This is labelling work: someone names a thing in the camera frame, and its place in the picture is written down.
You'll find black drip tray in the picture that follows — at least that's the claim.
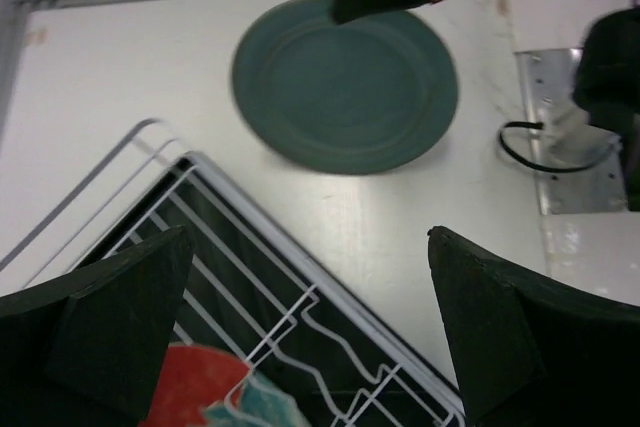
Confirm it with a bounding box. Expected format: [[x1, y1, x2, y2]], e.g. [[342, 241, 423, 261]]
[[82, 156, 466, 426]]

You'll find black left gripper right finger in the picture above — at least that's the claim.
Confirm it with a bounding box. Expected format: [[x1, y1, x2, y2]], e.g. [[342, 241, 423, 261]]
[[428, 226, 639, 426]]

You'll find red and teal plate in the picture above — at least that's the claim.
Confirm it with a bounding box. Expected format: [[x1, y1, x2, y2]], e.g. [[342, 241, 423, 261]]
[[139, 343, 309, 426]]

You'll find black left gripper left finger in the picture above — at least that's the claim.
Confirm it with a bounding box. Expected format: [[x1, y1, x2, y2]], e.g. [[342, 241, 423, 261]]
[[1, 227, 193, 426]]

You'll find plain teal plate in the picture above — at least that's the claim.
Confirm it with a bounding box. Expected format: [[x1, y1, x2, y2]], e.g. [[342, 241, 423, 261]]
[[231, 0, 459, 175]]

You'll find white wire dish rack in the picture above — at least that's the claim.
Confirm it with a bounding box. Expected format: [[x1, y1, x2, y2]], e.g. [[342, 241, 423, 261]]
[[1, 119, 466, 426]]

